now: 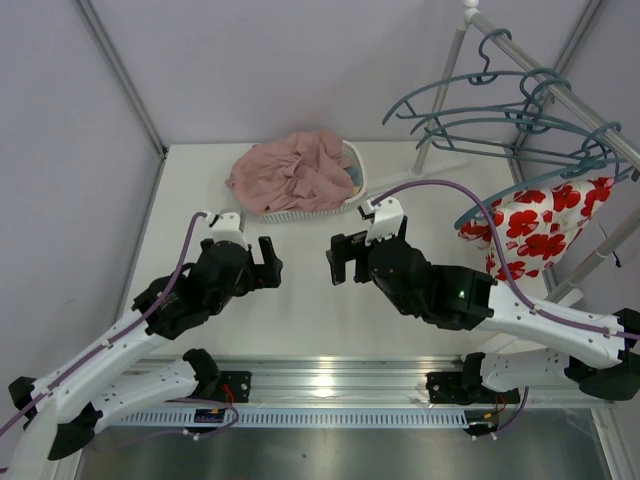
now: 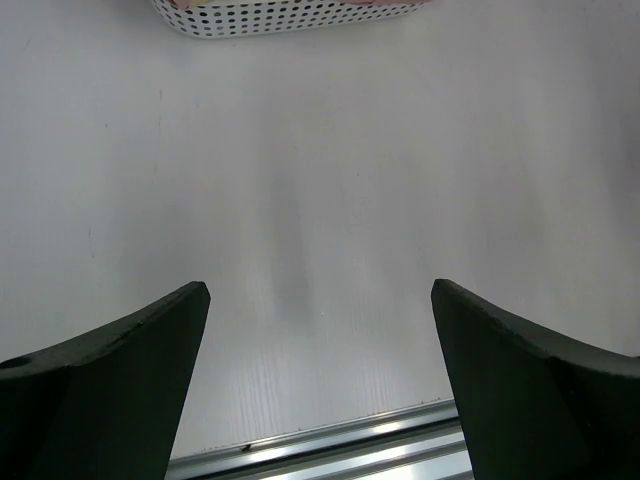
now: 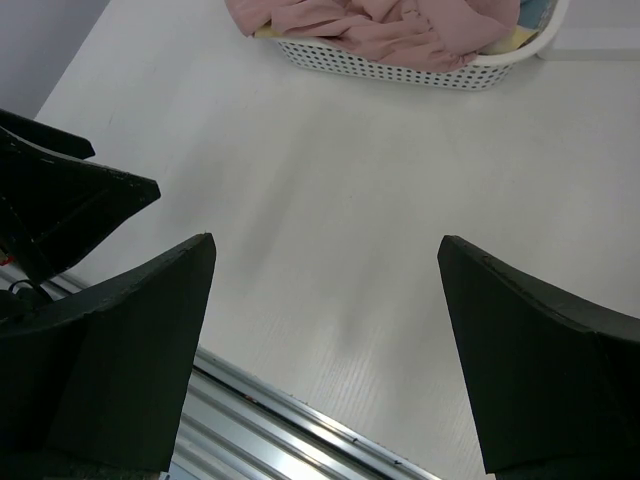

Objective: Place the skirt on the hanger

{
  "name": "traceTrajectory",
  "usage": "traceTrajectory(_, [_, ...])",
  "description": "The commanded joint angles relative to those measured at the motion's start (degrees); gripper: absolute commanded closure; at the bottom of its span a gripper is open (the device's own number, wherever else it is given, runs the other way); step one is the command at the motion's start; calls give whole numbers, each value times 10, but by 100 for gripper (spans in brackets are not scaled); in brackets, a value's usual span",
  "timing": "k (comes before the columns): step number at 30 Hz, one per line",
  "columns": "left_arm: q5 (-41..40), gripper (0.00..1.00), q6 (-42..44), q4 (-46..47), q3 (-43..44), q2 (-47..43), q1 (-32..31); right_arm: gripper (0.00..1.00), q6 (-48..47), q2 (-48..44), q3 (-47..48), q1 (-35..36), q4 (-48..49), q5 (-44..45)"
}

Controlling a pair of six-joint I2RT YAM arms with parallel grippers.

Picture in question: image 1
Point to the blue garment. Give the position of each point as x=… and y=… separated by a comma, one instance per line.
x=355, y=175

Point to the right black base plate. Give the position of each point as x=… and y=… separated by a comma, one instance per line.
x=454, y=388

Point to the teal hanger with garment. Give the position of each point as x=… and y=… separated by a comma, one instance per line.
x=599, y=149

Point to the red poppy floral garment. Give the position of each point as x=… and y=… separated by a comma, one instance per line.
x=535, y=227

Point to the white slotted cable duct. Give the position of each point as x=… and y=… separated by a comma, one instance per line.
x=331, y=418

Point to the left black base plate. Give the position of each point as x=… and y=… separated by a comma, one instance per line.
x=233, y=387

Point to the aluminium mounting rail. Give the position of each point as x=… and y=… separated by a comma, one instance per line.
x=338, y=382

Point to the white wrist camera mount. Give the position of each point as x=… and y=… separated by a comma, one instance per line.
x=386, y=218
x=228, y=226

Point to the silver clothes rack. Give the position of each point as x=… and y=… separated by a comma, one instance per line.
x=472, y=17

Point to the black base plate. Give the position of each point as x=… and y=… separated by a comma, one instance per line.
x=454, y=388
x=233, y=387

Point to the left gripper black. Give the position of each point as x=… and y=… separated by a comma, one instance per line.
x=255, y=273

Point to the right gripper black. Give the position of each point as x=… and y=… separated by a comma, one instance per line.
x=358, y=261

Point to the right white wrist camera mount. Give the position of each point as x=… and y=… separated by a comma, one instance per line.
x=386, y=218

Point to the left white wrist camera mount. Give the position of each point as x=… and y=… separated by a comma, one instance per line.
x=228, y=226

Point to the pink skirt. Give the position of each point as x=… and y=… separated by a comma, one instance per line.
x=304, y=171

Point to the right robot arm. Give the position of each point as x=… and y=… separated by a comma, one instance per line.
x=575, y=348

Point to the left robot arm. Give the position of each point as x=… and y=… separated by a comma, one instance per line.
x=68, y=407

